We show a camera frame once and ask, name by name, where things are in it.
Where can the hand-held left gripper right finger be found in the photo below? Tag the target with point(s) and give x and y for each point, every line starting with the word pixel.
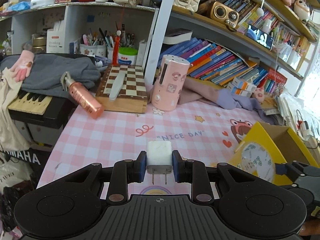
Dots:
pixel 178 167

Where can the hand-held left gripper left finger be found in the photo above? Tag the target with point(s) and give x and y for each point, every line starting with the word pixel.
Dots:
pixel 142 166

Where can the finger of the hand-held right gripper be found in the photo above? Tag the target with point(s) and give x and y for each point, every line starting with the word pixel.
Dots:
pixel 279 169

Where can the white wall charger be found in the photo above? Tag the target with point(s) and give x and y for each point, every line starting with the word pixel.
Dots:
pixel 158 156

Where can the yellow cardboard box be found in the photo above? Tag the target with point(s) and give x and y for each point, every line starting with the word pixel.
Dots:
pixel 262 132

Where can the pink checkered desktop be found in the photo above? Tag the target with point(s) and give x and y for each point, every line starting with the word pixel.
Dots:
pixel 112 135

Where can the white power adapter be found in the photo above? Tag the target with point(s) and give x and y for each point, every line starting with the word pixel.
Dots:
pixel 305 128

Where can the pile of white plastic bags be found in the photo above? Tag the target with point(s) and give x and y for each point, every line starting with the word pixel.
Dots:
pixel 290 110

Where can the pink pig plush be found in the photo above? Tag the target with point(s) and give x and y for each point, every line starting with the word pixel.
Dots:
pixel 258 95

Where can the mauve cloth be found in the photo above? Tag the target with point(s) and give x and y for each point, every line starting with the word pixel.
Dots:
pixel 200 92

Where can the pink cylindrical cup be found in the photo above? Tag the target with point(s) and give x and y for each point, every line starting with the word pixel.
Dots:
pixel 167 85

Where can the grey plastic nail file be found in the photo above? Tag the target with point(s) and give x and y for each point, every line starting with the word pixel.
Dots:
pixel 117 86

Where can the purple cloth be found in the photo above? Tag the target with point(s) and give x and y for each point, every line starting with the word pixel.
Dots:
pixel 230 100

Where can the wooden chess box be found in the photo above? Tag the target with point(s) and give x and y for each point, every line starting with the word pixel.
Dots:
pixel 130 80

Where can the orange pink spray bottle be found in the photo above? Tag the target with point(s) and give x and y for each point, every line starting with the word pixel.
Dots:
pixel 85 100

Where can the orange blue medicine box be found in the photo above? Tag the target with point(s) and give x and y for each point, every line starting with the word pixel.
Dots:
pixel 238 91
pixel 245 83

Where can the red boxed books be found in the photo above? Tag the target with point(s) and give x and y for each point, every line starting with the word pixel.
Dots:
pixel 273 81

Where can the black instrument case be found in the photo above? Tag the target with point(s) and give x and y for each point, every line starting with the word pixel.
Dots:
pixel 43 152

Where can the small piano keyboard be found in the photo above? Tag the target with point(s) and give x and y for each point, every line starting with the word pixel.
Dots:
pixel 50 112

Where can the white drawer unit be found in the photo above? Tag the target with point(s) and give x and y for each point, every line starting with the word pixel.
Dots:
pixel 40 135

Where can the green lid wipe canister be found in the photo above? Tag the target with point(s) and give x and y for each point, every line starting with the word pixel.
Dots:
pixel 128 56

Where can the row of blue children's books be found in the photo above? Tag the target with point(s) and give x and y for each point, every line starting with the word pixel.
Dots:
pixel 215 60

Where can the red doll ornament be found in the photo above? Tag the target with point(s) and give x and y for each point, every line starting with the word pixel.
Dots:
pixel 116 47

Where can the grey cloth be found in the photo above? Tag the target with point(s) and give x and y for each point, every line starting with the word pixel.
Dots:
pixel 62 70

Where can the white printed pen cup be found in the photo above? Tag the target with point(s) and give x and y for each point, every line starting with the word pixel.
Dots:
pixel 92 50

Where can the white printed shopping bag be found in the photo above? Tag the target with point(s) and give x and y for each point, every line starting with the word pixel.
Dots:
pixel 12 177

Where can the thick black book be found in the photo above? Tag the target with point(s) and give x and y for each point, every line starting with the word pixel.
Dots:
pixel 177 36

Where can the smartphone with lit screen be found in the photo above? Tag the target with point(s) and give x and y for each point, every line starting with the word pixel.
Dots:
pixel 260 37

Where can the bunch of pens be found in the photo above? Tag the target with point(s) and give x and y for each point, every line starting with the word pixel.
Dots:
pixel 102 38

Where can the beige tote bag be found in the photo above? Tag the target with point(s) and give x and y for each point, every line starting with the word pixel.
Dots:
pixel 10 120

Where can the white straw box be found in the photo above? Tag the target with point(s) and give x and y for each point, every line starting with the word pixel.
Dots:
pixel 56 41

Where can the pink knitted glove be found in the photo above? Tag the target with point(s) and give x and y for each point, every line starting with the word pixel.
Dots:
pixel 22 66

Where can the gold jar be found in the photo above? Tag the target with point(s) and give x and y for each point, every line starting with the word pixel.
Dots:
pixel 39 45

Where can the gold retro radio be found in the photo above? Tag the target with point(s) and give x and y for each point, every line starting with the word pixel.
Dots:
pixel 222 12

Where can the white ceramic pot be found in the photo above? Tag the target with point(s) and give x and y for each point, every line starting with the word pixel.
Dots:
pixel 302 8

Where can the white corner shelf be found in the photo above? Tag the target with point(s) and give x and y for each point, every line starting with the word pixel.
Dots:
pixel 75 17

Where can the row of mixed paperback books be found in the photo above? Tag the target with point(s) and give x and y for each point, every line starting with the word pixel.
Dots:
pixel 245 7

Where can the white tissue packet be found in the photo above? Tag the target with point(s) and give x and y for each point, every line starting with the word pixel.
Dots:
pixel 42 1

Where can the blue packet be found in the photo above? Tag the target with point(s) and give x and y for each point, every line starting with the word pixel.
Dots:
pixel 18 6

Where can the white frame wooden bookshelf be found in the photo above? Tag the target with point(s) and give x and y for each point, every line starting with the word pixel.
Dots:
pixel 160 30

